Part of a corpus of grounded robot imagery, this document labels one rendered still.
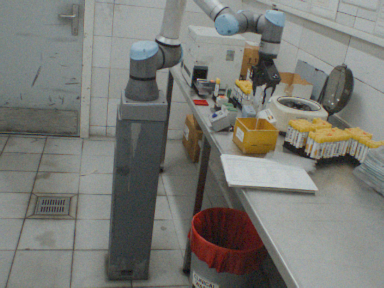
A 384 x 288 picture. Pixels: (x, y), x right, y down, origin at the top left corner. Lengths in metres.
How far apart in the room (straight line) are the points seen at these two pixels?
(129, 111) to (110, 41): 1.86
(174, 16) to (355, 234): 1.12
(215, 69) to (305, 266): 1.50
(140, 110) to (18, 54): 1.98
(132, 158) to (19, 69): 1.95
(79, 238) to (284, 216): 1.53
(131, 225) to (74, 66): 1.85
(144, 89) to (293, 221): 0.89
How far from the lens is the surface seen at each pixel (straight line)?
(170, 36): 1.93
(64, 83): 3.71
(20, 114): 3.84
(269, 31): 1.63
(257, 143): 1.69
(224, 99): 2.06
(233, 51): 2.44
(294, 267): 1.14
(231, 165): 1.54
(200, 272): 2.04
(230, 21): 1.55
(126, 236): 2.17
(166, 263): 2.46
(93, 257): 2.48
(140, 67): 1.85
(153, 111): 1.87
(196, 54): 2.39
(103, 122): 3.87
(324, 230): 1.33
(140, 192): 2.04
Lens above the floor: 1.54
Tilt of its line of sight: 23 degrees down
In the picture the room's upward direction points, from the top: 8 degrees clockwise
